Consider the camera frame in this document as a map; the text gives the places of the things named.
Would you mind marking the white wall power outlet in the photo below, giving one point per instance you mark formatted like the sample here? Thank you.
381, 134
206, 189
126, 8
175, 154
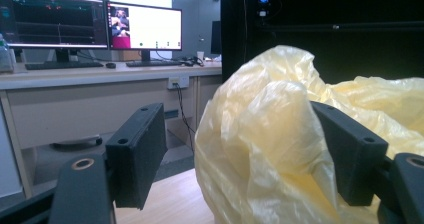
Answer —
178, 82

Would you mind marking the brown cardboard box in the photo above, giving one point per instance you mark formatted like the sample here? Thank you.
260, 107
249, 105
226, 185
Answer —
130, 55

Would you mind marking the yellow plastic bag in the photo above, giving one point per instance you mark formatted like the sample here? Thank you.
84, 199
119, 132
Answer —
286, 144

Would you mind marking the white cabinet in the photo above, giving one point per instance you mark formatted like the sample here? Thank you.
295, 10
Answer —
8, 154

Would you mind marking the white paper cup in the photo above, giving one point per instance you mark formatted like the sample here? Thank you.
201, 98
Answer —
200, 55

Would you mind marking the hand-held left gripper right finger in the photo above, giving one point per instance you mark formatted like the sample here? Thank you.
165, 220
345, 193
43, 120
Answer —
350, 157

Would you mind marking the black computer mouse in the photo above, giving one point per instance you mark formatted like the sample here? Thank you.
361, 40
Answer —
110, 65

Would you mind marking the grey door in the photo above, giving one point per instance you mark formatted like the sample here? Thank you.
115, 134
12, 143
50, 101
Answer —
196, 17

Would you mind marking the clear plastic bottle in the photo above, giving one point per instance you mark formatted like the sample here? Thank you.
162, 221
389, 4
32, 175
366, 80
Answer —
6, 55

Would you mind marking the small dark monitor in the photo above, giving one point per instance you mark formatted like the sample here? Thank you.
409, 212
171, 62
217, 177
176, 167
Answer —
216, 37

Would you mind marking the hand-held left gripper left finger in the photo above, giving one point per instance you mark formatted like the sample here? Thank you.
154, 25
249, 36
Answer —
138, 157

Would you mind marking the monitor with dark screen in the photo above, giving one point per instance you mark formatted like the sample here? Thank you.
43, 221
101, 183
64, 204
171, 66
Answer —
53, 19

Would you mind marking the beige office desk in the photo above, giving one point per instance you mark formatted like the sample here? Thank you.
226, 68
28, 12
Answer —
83, 97

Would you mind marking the monitor with white screen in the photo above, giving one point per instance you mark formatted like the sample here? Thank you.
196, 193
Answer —
146, 27

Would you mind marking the black keyboard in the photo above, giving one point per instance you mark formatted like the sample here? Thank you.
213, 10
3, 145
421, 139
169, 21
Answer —
63, 65
153, 63

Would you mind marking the round black base under desk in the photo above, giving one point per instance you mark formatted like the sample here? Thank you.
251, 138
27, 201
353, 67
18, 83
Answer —
78, 142

